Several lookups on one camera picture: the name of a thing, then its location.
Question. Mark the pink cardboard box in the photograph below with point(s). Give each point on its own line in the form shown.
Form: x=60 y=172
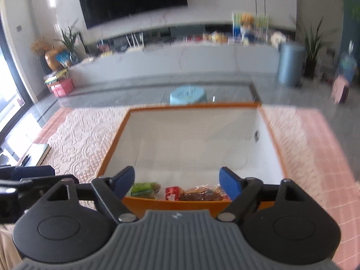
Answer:
x=62 y=87

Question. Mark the lime green snack packet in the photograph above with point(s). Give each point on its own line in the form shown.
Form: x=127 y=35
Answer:
x=144 y=190

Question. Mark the clear brown snack packet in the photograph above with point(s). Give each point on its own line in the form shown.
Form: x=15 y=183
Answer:
x=201 y=194

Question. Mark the tall leafy potted plant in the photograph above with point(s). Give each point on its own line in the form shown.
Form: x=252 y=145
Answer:
x=312 y=47

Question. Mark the person's beige clothing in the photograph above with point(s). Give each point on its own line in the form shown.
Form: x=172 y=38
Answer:
x=7 y=247

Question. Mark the orange vase with dried stems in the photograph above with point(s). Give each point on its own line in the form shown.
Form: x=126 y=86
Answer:
x=53 y=57

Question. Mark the grey pedal trash can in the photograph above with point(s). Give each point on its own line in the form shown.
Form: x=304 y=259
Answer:
x=290 y=64

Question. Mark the white lace tablecloth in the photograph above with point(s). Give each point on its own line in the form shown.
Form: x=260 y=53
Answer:
x=84 y=140

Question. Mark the grey notebook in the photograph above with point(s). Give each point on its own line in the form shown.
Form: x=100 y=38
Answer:
x=35 y=153

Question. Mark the small red snack packet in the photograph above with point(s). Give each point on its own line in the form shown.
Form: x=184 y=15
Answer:
x=174 y=193

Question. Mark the green plant beside vase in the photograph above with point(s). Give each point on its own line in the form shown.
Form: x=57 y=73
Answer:
x=69 y=40

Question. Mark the white marble media counter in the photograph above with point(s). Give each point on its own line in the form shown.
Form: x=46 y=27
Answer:
x=180 y=59

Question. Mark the orange-rimmed white storage box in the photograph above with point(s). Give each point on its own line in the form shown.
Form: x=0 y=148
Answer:
x=191 y=146

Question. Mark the black wall television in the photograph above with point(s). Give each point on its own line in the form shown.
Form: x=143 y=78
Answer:
x=132 y=0

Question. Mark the light blue plastic stool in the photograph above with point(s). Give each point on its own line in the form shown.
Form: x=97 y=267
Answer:
x=188 y=95

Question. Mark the white antenna router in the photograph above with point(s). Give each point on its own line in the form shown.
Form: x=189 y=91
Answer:
x=135 y=40

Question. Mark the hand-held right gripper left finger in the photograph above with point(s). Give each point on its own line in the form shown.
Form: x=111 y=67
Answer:
x=125 y=178

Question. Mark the blue water jug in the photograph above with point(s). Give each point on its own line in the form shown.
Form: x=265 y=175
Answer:
x=348 y=62

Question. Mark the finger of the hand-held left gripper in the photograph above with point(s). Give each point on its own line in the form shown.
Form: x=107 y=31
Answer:
x=31 y=171

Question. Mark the pink space heater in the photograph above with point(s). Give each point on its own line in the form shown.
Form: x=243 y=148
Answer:
x=341 y=90

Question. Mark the pink grid tablecloth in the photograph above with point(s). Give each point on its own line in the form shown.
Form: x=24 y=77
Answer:
x=323 y=174

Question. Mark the snack bags on counter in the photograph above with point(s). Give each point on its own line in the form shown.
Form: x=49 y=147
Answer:
x=215 y=37

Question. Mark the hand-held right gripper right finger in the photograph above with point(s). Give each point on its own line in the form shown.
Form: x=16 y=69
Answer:
x=229 y=182

